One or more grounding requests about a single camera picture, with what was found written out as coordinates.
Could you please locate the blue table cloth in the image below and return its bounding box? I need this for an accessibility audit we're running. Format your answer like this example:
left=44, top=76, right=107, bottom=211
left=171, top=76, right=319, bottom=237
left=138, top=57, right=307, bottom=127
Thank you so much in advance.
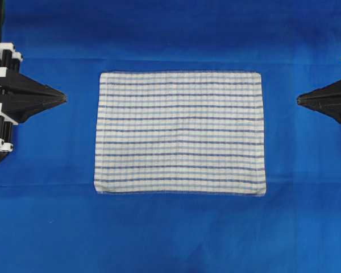
left=0, top=1, right=341, bottom=272

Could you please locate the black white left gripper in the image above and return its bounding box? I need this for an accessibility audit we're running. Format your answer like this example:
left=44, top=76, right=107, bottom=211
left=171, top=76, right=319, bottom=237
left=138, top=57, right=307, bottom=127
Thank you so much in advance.
left=0, top=42, right=66, bottom=151

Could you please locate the white blue striped towel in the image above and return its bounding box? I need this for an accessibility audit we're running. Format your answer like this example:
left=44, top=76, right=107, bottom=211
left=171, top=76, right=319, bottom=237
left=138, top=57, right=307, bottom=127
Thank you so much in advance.
left=94, top=71, right=267, bottom=196

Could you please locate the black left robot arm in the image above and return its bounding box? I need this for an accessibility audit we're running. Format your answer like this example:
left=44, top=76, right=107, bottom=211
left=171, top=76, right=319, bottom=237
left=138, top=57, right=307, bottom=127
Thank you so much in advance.
left=0, top=1, right=66, bottom=162

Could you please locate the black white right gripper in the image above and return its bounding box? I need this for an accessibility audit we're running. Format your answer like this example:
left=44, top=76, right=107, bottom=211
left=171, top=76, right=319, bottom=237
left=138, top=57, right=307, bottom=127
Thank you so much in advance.
left=297, top=80, right=341, bottom=124

